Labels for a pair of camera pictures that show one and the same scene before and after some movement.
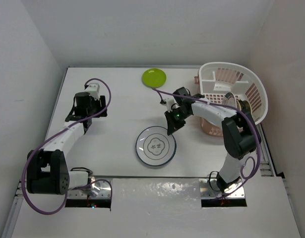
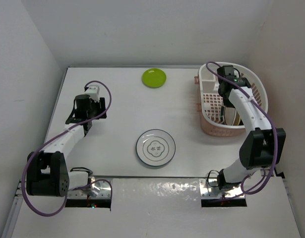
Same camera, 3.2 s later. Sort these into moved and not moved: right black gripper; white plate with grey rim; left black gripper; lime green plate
Moved: right black gripper
Not moved: white plate with grey rim; lime green plate; left black gripper
